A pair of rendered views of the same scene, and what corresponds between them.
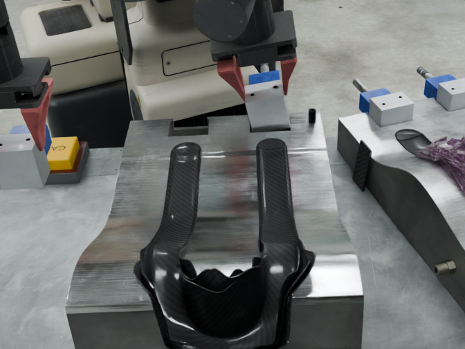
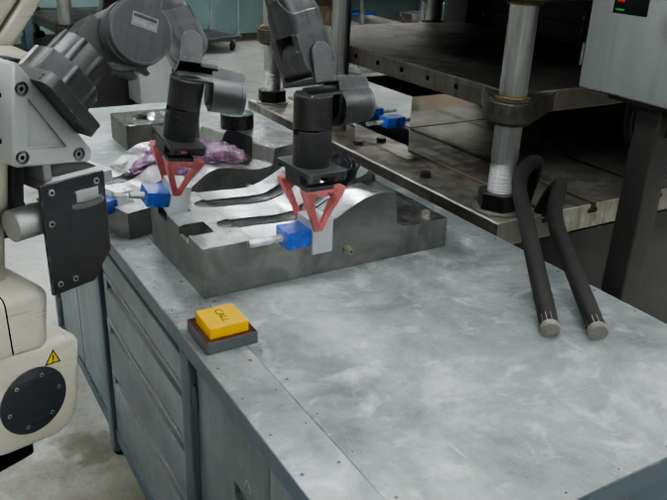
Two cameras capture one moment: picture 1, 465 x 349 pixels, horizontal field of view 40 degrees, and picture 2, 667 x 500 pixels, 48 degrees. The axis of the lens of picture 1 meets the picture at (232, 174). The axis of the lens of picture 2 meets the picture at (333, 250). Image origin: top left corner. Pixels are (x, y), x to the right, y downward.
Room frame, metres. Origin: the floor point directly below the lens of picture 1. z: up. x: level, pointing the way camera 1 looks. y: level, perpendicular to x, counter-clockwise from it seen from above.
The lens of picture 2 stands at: (1.20, 1.14, 1.37)
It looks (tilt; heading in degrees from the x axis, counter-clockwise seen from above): 24 degrees down; 235
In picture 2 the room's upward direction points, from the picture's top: 2 degrees clockwise
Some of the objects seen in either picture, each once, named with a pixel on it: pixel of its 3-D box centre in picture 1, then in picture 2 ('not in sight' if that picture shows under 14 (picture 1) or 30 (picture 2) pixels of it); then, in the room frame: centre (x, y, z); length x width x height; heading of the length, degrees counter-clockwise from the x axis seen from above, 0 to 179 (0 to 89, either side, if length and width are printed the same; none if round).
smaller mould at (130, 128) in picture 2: not in sight; (155, 128); (0.48, -0.79, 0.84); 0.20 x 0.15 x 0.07; 177
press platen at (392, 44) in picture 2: not in sight; (468, 76); (-0.41, -0.51, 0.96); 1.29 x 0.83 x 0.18; 87
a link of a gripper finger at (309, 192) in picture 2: not in sight; (315, 199); (0.63, 0.26, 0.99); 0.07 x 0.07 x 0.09; 87
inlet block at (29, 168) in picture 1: (30, 138); (287, 236); (0.66, 0.24, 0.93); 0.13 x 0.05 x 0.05; 177
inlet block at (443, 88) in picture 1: (440, 86); not in sight; (0.84, -0.32, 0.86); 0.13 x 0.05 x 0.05; 14
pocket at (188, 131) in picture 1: (190, 138); (197, 238); (0.73, 0.05, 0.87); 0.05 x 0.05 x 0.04; 87
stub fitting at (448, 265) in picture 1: (443, 268); not in sight; (0.48, -0.22, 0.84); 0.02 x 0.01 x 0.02; 104
